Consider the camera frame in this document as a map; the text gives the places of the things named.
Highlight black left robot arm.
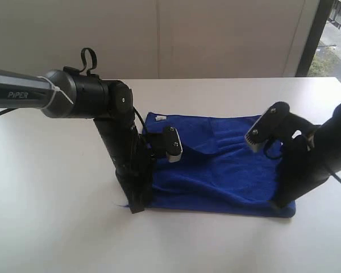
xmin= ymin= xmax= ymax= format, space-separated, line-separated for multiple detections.
xmin=0 ymin=67 xmax=153 ymax=213

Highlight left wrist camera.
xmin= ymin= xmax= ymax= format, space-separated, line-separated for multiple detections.
xmin=146 ymin=126 xmax=183 ymax=163

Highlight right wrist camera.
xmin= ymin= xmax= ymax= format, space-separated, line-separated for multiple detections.
xmin=244 ymin=101 xmax=313 ymax=153

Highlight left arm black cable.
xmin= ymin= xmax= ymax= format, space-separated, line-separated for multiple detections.
xmin=0 ymin=47 xmax=148 ymax=137

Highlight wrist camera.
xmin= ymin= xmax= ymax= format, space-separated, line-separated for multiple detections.
xmin=244 ymin=101 xmax=313 ymax=153
xmin=146 ymin=126 xmax=183 ymax=163

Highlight blue microfiber cloth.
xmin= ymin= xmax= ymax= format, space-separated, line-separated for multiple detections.
xmin=145 ymin=112 xmax=296 ymax=218

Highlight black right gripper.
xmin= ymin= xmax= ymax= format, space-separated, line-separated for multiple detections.
xmin=268 ymin=125 xmax=330 ymax=209

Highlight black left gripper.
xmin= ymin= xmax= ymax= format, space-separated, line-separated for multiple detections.
xmin=94 ymin=118 xmax=153 ymax=213

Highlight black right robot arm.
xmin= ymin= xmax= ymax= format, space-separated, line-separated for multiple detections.
xmin=270 ymin=104 xmax=341 ymax=208

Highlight black window frame post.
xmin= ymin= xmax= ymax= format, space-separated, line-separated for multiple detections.
xmin=295 ymin=0 xmax=334 ymax=77

